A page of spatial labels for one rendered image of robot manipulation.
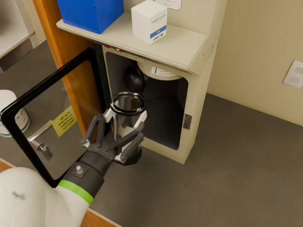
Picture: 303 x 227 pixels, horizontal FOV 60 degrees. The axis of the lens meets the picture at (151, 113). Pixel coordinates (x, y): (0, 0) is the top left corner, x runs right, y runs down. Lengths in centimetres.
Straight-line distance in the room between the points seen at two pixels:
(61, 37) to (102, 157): 33
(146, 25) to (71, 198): 41
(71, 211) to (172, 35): 44
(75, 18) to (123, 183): 60
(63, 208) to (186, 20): 48
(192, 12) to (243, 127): 70
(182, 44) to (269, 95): 73
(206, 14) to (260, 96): 73
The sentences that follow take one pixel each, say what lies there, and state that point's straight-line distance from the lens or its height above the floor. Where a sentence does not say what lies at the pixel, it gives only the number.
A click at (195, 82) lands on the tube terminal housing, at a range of 68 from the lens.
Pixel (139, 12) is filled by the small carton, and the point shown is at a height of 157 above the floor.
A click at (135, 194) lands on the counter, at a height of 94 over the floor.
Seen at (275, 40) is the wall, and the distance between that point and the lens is 107.
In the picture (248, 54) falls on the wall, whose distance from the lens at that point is 112.
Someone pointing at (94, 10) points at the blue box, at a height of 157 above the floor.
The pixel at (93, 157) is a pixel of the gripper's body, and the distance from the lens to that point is 68.
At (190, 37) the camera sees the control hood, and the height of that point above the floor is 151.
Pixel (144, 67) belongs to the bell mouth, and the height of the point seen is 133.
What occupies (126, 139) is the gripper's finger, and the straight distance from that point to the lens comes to 73.
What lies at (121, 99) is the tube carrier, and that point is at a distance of 81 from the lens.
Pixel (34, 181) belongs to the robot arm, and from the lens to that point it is 56.
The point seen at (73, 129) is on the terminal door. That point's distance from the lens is 86.
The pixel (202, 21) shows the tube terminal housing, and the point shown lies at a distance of 58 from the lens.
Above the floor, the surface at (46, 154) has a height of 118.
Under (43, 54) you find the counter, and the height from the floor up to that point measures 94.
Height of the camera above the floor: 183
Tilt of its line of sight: 51 degrees down
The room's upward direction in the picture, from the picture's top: straight up
